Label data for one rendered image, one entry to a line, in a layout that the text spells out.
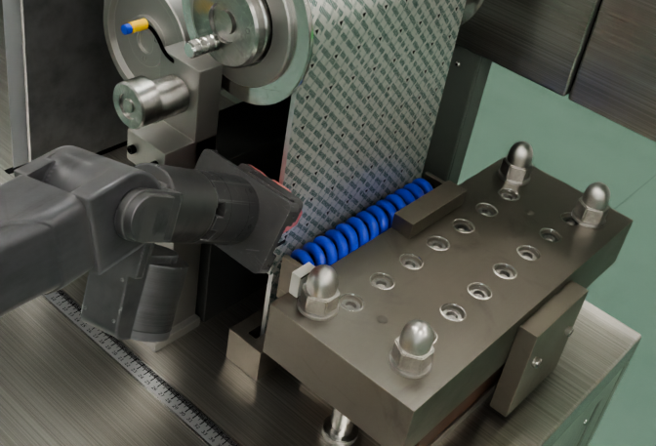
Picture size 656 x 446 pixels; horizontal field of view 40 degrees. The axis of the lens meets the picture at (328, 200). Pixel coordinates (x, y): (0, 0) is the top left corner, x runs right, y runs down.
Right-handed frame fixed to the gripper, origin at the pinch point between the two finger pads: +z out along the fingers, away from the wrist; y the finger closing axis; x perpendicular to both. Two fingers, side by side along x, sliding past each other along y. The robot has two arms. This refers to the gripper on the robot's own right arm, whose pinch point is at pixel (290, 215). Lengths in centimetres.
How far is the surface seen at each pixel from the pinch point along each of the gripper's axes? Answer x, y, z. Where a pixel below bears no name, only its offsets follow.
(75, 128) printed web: -8.6, -38.1, 9.7
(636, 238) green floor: -4, -13, 218
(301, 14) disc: 16.7, 0.0, -12.0
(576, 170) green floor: 5, -45, 235
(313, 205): 1.3, 0.3, 2.6
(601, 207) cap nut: 12.3, 17.7, 26.5
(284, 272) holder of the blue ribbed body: -5.2, 1.5, 1.2
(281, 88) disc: 10.7, -0.9, -8.7
